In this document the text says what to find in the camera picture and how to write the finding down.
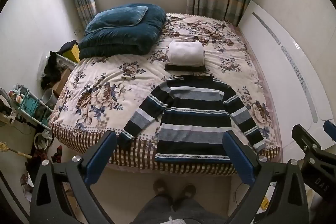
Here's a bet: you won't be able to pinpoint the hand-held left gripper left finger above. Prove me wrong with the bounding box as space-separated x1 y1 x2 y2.
29 130 118 224

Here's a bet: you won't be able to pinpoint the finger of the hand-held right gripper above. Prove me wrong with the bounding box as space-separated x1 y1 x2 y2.
291 124 323 161
323 120 336 138

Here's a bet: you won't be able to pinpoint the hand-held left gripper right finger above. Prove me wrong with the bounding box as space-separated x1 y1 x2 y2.
222 131 310 224

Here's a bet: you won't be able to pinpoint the striped knit sweater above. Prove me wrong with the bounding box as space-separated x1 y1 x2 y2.
118 75 267 164

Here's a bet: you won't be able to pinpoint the dark clothes pile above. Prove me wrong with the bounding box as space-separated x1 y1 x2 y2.
41 51 67 90

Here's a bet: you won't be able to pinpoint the red cloth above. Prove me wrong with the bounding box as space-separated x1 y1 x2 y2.
51 145 64 164

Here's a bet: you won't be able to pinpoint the brown slipper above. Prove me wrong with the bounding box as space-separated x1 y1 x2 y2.
181 184 197 200
153 179 169 197

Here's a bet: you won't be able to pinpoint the small white round fan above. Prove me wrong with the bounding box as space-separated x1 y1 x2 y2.
34 132 52 150

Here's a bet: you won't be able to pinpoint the floral bed blanket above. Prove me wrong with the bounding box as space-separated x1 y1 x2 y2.
49 13 283 177

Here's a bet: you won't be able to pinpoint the white headboard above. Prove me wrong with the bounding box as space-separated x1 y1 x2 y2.
238 0 336 151

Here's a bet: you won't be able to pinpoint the person's grey trouser legs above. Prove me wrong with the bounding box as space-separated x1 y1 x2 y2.
132 195 227 224

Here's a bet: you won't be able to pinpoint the grey bucket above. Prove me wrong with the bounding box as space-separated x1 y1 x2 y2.
41 88 58 107

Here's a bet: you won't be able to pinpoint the yellow duster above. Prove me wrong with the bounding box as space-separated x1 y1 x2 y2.
0 142 32 159

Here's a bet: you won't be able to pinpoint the cardboard box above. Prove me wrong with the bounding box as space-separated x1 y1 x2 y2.
52 68 72 97

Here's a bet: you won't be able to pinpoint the teal metal rack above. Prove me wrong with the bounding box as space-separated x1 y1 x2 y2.
10 83 53 131

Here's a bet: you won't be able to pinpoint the white perforated shelf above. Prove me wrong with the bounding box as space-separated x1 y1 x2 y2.
56 53 78 67

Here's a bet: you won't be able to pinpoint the dark folded cloth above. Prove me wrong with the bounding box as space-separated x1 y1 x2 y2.
164 63 208 74

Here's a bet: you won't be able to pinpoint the yellow box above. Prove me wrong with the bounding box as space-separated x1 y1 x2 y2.
64 44 80 63

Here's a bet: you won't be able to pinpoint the white folded cloth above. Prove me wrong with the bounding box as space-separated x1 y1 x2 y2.
163 40 206 67

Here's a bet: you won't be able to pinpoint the black cloth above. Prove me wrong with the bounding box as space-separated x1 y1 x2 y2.
59 40 78 54

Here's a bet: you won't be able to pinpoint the teal folded quilt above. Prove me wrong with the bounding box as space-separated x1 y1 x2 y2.
78 4 166 59

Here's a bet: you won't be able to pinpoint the teal pillow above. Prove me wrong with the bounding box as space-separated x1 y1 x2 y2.
84 6 149 35

